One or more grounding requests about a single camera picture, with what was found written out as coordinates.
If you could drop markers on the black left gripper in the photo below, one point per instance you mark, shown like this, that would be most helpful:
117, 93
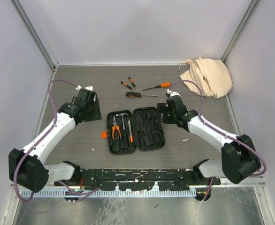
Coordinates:
96, 115

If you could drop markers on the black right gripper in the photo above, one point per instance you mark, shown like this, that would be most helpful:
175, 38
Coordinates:
162, 108

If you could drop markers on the orange black pliers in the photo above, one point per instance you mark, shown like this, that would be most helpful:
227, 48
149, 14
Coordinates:
116, 132

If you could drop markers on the black handled claw hammer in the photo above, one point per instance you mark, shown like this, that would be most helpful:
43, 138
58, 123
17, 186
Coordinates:
122, 117

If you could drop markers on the black handled screwdriver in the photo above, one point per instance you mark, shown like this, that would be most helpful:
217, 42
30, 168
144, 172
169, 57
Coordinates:
137, 95

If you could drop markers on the black plastic tool case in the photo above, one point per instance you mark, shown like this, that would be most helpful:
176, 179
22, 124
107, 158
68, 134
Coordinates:
147, 134

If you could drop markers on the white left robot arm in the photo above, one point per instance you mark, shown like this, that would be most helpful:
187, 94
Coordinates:
27, 166

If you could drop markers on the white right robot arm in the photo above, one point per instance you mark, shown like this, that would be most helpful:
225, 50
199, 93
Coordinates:
239, 158

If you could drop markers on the small precision screwdriver right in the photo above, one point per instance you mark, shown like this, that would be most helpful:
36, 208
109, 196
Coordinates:
133, 84

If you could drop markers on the small precision screwdriver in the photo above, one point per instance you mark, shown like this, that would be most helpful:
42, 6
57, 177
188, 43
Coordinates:
126, 85
133, 84

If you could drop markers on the small precision screwdriver left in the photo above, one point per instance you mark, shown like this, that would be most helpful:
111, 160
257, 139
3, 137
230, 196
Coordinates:
126, 85

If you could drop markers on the beige cloth bag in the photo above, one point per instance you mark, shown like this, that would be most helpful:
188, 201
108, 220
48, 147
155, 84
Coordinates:
210, 75

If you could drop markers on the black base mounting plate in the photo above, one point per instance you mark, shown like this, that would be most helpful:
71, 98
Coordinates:
137, 179

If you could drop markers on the orange handled screwdriver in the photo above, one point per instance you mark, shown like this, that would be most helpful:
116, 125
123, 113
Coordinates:
162, 85

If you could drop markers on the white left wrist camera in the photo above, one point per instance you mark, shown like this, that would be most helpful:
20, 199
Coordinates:
89, 88

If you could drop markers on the slotted grey cable duct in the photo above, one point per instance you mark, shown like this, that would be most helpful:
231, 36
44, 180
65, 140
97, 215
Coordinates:
58, 192

